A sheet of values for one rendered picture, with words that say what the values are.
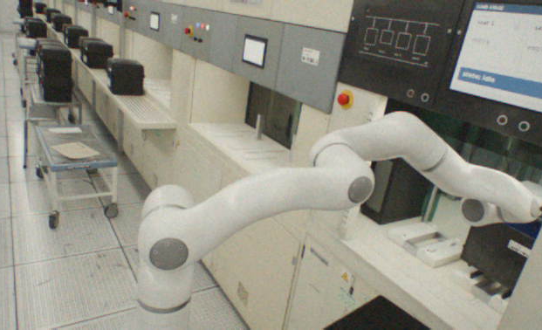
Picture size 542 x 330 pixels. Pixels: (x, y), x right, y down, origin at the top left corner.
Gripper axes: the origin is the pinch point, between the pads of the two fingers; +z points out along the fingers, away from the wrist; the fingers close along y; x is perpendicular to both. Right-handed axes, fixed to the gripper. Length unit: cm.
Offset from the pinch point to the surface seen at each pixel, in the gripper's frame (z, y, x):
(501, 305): -11.2, 6.9, -30.4
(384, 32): -33, -43, 38
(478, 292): -11.6, 0.0, -31.2
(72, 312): -115, -134, -119
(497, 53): -31.4, -7.1, 37.5
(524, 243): -9.9, 5.6, -10.3
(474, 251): -10.0, -6.4, -20.8
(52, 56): -111, -392, -28
